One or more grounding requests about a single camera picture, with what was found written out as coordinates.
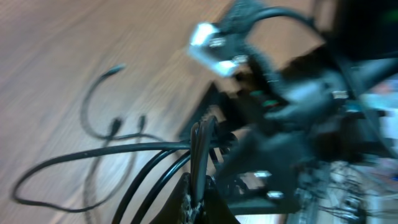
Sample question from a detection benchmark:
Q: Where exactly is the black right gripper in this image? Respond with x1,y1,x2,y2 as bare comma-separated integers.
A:
178,46,352,215

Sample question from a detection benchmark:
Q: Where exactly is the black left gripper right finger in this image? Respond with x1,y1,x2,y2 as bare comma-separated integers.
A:
198,176,239,224

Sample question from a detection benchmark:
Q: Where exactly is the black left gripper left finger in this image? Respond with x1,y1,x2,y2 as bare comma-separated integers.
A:
150,172,193,224

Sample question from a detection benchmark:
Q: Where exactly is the black USB-A cable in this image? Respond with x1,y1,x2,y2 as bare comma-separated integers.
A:
11,116,234,224

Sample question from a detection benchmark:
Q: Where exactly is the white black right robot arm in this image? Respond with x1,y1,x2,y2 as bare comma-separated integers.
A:
179,1,397,223

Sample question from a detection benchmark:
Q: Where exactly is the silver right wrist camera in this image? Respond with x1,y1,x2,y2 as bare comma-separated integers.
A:
187,22,249,78

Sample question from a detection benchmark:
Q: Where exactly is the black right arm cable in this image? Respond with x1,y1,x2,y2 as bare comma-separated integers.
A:
242,6,324,38

